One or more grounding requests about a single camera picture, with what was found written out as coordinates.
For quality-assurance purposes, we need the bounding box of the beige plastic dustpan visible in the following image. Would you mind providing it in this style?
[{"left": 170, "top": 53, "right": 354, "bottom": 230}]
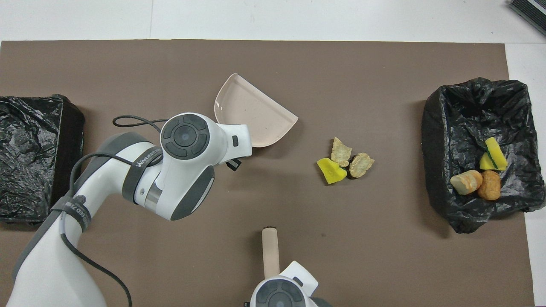
[{"left": 214, "top": 73, "right": 299, "bottom": 148}]

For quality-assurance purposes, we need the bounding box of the beige brush with black bristles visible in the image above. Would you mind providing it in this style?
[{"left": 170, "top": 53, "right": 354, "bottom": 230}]
[{"left": 261, "top": 226, "right": 280, "bottom": 280}]

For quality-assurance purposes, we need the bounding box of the yellow sponge piece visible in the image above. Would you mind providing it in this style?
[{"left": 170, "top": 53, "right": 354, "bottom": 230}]
[
  {"left": 317, "top": 157, "right": 348, "bottom": 185},
  {"left": 485, "top": 137, "right": 509, "bottom": 171}
]

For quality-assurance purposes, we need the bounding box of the small black bag-lined bin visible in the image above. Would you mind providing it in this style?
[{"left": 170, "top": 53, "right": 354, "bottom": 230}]
[{"left": 0, "top": 94, "right": 85, "bottom": 224}]

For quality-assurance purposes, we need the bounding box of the large black bag-lined bin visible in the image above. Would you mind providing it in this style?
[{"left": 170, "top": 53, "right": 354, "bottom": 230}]
[{"left": 421, "top": 77, "right": 546, "bottom": 234}]

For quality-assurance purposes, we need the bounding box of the brown table mat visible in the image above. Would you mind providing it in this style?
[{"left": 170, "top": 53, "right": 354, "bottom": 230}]
[{"left": 0, "top": 40, "right": 535, "bottom": 307}]

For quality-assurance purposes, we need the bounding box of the black ribbed object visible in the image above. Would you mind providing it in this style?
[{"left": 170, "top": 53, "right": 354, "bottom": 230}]
[{"left": 510, "top": 0, "right": 546, "bottom": 35}]

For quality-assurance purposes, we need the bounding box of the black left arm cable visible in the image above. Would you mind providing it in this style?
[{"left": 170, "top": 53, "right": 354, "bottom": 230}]
[{"left": 60, "top": 115, "right": 169, "bottom": 307}]

